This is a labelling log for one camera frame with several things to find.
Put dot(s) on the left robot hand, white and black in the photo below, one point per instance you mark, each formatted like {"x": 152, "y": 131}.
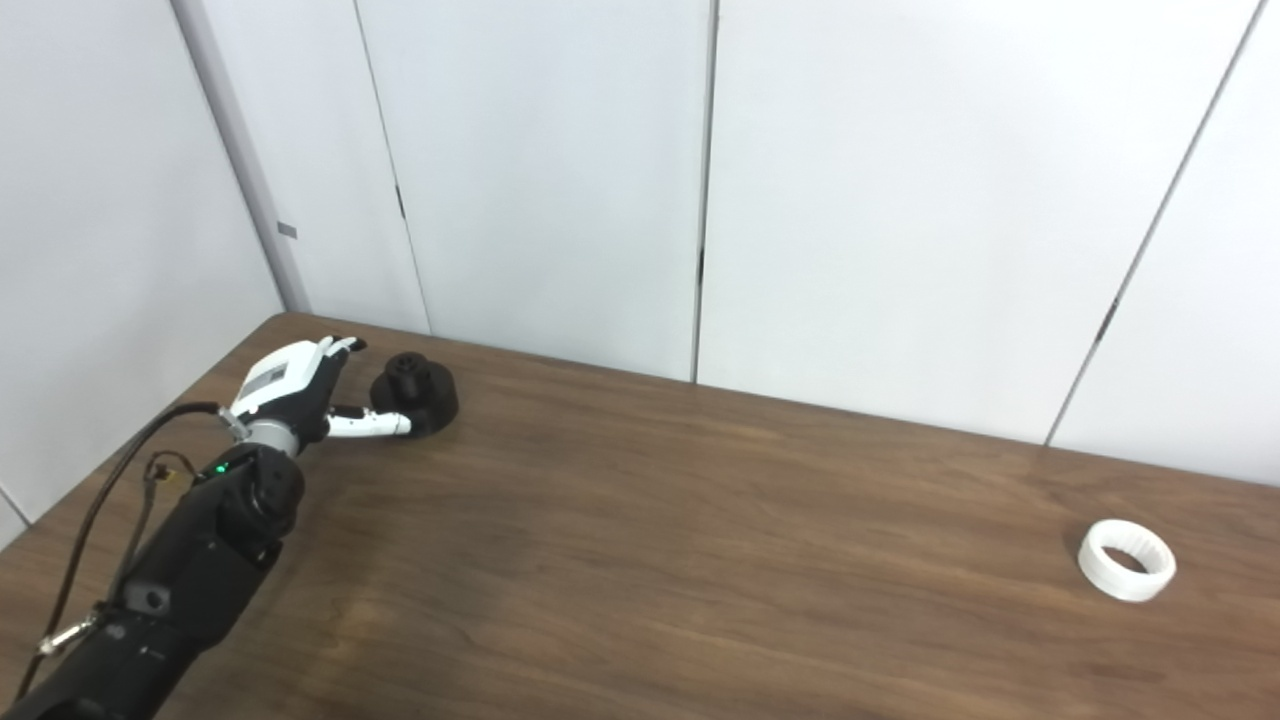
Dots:
{"x": 280, "y": 378}

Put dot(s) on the round black part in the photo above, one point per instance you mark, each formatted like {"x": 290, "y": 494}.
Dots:
{"x": 425, "y": 395}

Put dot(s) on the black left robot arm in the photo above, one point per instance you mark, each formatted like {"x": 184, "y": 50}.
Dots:
{"x": 190, "y": 570}

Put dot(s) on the grey wall post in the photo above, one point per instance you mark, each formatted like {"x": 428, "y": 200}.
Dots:
{"x": 245, "y": 150}

